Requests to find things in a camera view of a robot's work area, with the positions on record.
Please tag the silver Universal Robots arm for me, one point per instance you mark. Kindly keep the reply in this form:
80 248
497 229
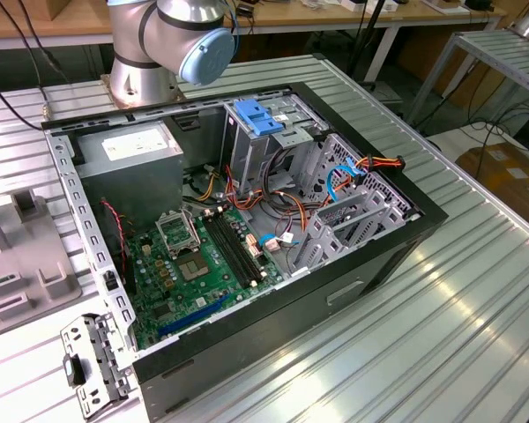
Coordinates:
136 79

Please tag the grey metal disk bay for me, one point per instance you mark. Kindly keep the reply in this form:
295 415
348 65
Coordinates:
394 215

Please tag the black RAM slot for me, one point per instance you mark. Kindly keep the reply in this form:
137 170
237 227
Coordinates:
234 249
247 249
228 249
240 249

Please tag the grey metal drive cage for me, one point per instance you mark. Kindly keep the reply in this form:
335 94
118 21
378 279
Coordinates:
251 154

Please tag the green motherboard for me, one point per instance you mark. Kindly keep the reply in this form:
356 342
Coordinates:
211 286

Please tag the blue plastic drive latch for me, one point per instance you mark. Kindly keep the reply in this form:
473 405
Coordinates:
258 119

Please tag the black open PC case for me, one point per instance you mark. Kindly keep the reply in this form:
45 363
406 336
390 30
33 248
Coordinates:
269 335

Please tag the blue expansion slot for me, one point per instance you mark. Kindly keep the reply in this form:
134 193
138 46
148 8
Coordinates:
194 315

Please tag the grey power supply unit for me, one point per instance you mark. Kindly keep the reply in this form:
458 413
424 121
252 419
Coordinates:
132 185

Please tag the wooden desk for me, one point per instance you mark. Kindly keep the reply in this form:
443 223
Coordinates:
317 15

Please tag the black tripod stand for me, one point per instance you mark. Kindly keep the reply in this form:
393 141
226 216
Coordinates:
372 26

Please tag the small white box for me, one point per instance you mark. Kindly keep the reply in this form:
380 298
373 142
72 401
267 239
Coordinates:
352 5

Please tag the grey parts rack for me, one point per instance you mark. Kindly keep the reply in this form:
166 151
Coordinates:
24 251

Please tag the brown cardboard floor box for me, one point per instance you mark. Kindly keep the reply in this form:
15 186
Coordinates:
507 176

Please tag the black plastic latch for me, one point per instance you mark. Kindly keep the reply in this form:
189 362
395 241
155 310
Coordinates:
74 372

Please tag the metal slat side table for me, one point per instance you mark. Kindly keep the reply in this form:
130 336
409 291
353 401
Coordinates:
502 48

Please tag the small brown cardboard box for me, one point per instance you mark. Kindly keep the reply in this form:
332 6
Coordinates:
57 9

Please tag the black round device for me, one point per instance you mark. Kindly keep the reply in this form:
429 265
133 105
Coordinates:
478 4

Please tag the metal rear slot bracket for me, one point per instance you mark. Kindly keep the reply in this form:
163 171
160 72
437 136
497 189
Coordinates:
101 352

